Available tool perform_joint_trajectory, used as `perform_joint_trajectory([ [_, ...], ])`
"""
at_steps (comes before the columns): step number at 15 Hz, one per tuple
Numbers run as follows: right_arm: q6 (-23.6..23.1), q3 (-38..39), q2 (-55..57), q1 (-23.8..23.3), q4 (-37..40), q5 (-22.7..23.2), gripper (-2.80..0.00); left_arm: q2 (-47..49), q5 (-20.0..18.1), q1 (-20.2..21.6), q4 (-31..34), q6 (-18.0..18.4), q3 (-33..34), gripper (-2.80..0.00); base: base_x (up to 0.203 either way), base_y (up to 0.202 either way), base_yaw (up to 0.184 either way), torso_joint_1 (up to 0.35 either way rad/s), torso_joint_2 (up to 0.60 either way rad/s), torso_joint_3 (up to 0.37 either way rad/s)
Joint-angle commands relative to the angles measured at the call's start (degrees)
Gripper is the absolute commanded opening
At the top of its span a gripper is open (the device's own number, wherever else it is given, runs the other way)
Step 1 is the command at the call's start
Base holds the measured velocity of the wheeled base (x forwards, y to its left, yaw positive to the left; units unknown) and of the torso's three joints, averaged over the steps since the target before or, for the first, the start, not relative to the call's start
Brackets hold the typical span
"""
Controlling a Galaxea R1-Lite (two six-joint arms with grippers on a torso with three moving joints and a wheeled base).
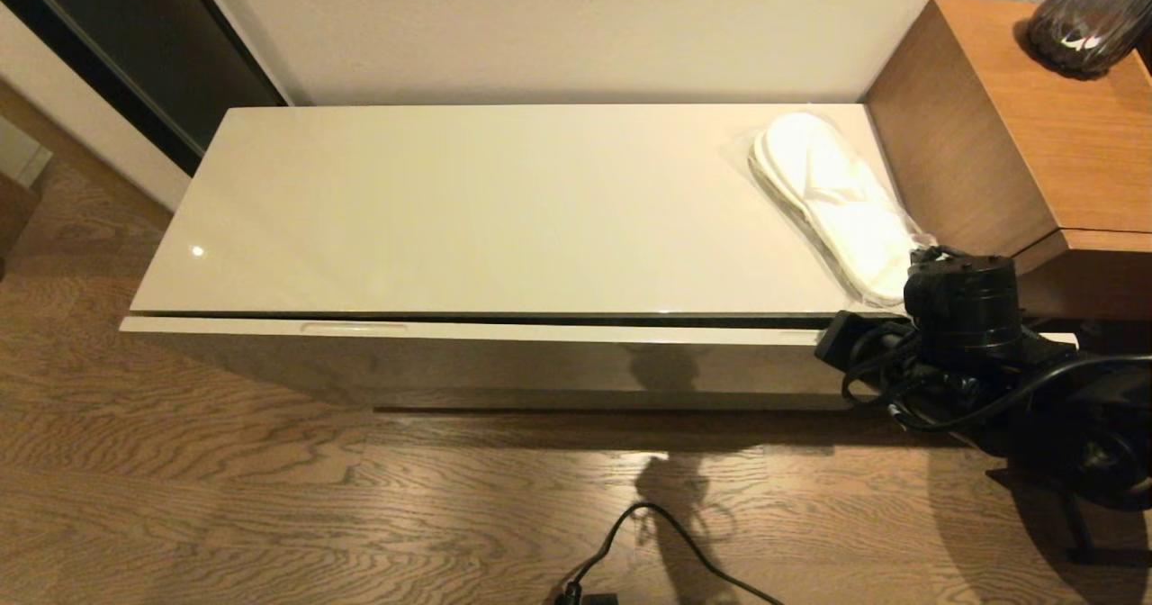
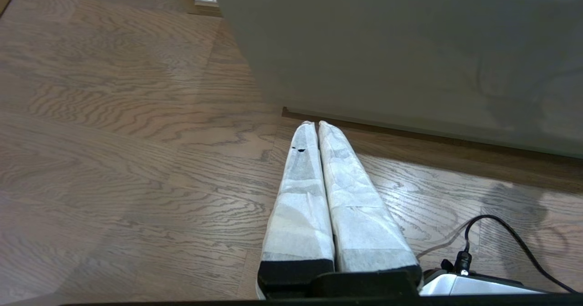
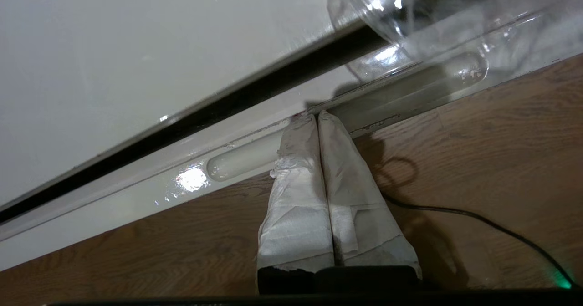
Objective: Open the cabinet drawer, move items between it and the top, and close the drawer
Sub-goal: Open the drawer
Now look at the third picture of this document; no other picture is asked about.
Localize white slippers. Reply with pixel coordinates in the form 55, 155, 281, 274
326, 0, 583, 84

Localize right gripper left finger wrapped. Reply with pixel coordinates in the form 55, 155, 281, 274
257, 114, 335, 294

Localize black power cable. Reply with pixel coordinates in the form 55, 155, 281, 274
373, 156, 577, 289

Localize white glossy low cabinet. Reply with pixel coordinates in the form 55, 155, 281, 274
0, 0, 583, 224

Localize right gripper right finger wrapped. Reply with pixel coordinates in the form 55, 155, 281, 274
318, 110, 422, 279

